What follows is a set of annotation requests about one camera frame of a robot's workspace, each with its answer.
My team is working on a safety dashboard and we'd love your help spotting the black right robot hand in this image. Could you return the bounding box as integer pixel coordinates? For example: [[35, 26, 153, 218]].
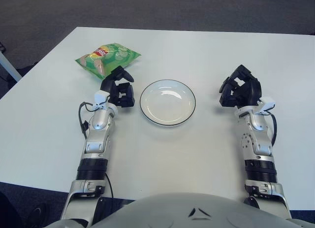
[[218, 64, 263, 108]]

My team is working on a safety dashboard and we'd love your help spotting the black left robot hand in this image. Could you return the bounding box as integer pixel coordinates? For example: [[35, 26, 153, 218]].
[[100, 65, 136, 109]]

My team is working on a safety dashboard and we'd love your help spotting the green potato chip bag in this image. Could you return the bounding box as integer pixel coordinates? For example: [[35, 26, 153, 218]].
[[75, 42, 142, 81]]

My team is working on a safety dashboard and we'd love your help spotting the white plate with black rim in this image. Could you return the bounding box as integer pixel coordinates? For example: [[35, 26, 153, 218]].
[[139, 79, 197, 127]]

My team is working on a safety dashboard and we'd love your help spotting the white neighbouring table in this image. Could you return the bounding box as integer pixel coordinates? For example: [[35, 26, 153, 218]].
[[0, 50, 23, 82]]

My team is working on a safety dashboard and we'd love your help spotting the grey robot torso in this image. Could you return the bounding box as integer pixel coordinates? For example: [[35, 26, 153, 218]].
[[46, 192, 315, 228]]

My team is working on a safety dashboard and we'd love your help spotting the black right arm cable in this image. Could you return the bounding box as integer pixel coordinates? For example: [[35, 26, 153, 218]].
[[267, 112, 278, 150]]

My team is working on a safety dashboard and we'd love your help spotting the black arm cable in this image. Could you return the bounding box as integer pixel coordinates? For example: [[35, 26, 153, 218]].
[[267, 112, 278, 150], [78, 101, 114, 199]]

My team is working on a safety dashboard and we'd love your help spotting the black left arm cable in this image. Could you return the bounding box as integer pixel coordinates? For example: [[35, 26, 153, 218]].
[[78, 101, 114, 199]]

